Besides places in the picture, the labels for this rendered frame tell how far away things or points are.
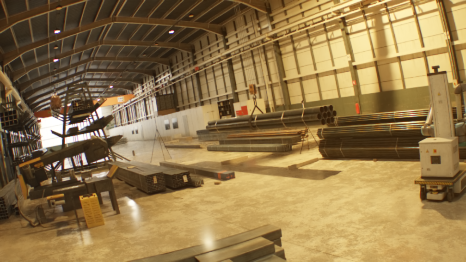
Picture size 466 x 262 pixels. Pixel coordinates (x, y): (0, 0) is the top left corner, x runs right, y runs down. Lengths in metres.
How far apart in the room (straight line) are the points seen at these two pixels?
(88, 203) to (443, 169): 5.93
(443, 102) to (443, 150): 0.76
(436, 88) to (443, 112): 0.37
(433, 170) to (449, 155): 0.34
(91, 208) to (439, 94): 6.20
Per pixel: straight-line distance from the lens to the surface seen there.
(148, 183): 8.73
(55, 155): 8.59
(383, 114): 8.92
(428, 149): 4.91
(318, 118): 8.24
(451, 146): 4.78
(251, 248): 3.02
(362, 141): 8.77
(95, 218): 6.66
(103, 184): 7.25
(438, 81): 5.17
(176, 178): 8.81
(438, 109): 5.21
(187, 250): 3.22
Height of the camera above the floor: 1.64
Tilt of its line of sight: 3 degrees down
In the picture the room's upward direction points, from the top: 10 degrees counter-clockwise
